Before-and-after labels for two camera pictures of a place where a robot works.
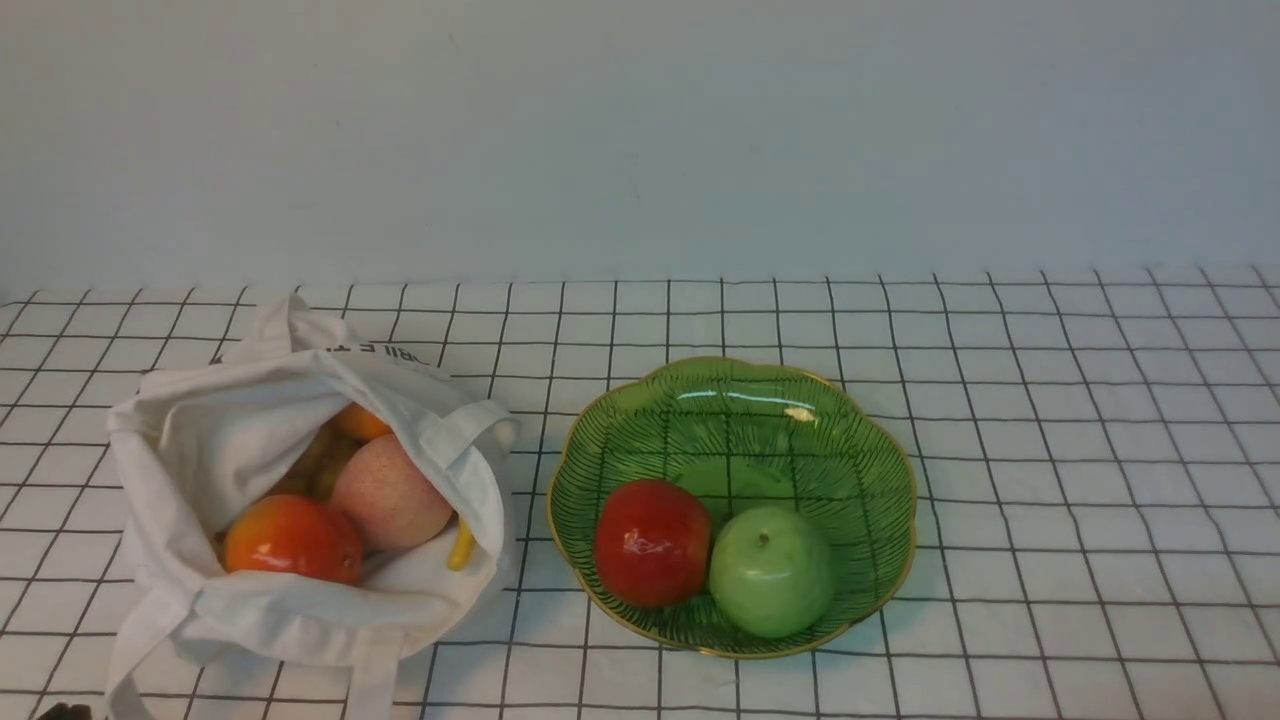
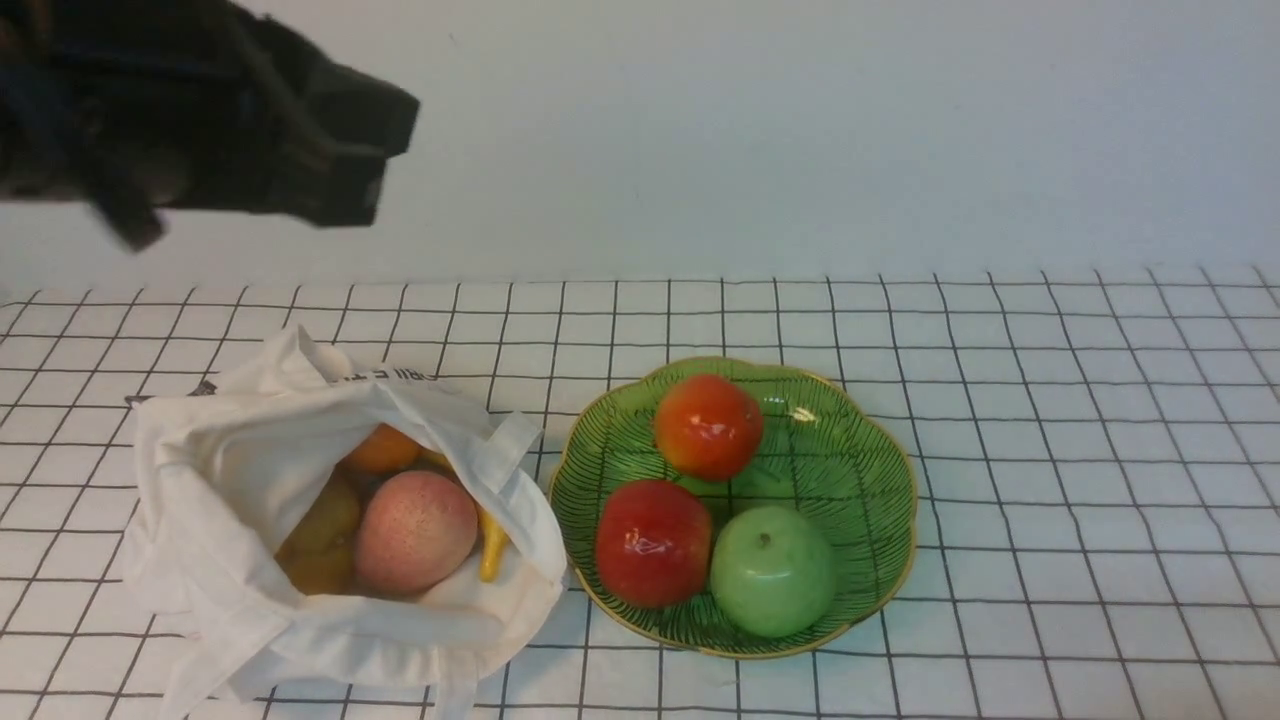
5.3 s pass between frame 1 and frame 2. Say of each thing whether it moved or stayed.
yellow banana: moved
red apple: stayed
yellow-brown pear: moved
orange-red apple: moved
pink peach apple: moved
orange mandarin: moved
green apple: stayed
